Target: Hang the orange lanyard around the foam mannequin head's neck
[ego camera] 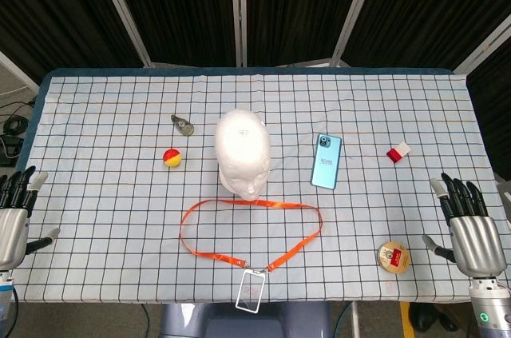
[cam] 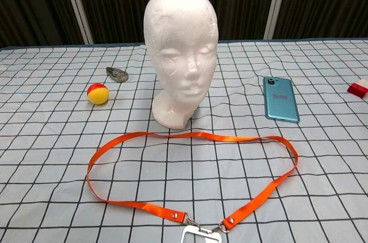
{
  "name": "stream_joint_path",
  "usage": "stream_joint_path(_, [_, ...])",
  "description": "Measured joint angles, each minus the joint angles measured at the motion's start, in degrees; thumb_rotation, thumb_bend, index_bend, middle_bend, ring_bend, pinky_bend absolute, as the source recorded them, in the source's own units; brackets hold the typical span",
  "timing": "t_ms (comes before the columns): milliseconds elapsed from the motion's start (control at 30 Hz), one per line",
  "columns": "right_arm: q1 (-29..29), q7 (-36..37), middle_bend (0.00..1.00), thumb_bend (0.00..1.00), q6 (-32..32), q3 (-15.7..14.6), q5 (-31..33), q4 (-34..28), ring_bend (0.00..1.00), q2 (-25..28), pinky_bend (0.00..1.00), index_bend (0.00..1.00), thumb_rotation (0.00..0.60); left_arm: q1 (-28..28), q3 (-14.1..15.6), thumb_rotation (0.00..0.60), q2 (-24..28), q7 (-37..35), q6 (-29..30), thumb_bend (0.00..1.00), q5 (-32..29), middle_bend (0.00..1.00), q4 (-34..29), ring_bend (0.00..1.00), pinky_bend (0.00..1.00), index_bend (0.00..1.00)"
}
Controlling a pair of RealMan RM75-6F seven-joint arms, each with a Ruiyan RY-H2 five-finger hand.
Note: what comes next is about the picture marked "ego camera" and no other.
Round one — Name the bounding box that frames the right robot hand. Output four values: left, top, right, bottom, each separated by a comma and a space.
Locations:
422, 172, 508, 278

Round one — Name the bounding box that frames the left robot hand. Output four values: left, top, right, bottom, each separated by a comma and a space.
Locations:
0, 165, 61, 272

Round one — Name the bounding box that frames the orange lanyard strap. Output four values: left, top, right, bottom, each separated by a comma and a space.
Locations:
178, 197, 323, 273

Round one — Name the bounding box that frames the clear badge holder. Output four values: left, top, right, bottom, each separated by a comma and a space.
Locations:
234, 268, 267, 312

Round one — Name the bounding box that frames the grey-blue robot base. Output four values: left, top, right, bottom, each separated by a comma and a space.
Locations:
159, 300, 332, 338

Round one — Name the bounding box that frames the white foam mannequin head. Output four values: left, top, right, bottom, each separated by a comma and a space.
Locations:
214, 109, 272, 201

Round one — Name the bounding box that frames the black power adapter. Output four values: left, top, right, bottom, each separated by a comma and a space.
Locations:
0, 133, 25, 167

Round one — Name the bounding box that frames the black shoe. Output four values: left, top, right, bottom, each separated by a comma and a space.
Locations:
428, 308, 460, 333
410, 304, 430, 332

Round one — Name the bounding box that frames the checked white tablecloth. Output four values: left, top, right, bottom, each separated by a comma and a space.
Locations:
11, 72, 511, 303

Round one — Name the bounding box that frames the red and white block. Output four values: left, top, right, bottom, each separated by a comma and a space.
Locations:
386, 141, 413, 165

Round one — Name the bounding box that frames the white table leg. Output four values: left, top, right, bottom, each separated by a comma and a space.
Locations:
349, 301, 361, 338

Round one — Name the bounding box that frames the black folding screen panel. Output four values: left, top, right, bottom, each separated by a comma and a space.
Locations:
91, 0, 243, 69
454, 14, 511, 185
333, 0, 511, 74
238, 0, 384, 69
0, 0, 151, 75

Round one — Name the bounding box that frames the light blue smartphone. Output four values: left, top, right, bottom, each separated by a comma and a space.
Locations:
310, 133, 343, 191

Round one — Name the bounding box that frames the red and yellow ball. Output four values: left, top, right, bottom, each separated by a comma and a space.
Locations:
162, 148, 184, 169

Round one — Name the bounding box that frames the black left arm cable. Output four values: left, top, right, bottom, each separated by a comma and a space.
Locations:
10, 285, 22, 338

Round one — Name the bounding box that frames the black coiled cable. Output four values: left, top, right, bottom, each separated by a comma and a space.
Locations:
2, 116, 29, 135

